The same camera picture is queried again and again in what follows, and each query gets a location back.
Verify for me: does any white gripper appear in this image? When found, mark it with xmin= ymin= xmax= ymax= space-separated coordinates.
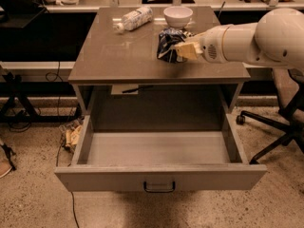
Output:
xmin=174 ymin=26 xmax=229 ymax=64

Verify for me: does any blue chip bag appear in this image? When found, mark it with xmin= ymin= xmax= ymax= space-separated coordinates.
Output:
xmin=157 ymin=28 xmax=193 ymax=63

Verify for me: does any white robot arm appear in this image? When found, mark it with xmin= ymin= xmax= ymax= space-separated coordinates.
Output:
xmin=174 ymin=8 xmax=304 ymax=70

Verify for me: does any grey drawer cabinet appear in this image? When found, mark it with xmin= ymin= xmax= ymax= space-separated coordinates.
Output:
xmin=68 ymin=7 xmax=250 ymax=132

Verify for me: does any open grey top drawer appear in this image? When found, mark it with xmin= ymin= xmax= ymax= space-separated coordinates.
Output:
xmin=55 ymin=113 xmax=267 ymax=192

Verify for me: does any white ceramic bowl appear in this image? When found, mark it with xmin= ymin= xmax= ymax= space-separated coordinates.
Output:
xmin=163 ymin=6 xmax=193 ymax=29

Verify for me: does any clear plastic water bottle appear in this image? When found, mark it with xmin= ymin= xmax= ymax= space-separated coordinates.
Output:
xmin=113 ymin=7 xmax=153 ymax=32

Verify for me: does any white label with black pen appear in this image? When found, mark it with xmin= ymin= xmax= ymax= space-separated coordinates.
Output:
xmin=110 ymin=84 xmax=150 ymax=96

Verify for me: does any black office chair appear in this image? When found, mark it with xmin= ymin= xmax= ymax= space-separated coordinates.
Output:
xmin=236 ymin=68 xmax=304 ymax=165

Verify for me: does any yellow debris pile on floor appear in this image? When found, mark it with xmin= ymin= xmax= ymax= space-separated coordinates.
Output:
xmin=59 ymin=120 xmax=83 ymax=153

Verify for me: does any black table stand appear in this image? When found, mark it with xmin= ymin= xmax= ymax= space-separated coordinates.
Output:
xmin=0 ymin=72 xmax=82 ymax=124

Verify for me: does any black drawer handle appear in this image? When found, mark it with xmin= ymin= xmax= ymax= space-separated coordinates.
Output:
xmin=142 ymin=181 xmax=176 ymax=193

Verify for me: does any black floor cable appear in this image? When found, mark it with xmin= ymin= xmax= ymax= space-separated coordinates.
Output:
xmin=55 ymin=136 xmax=81 ymax=228

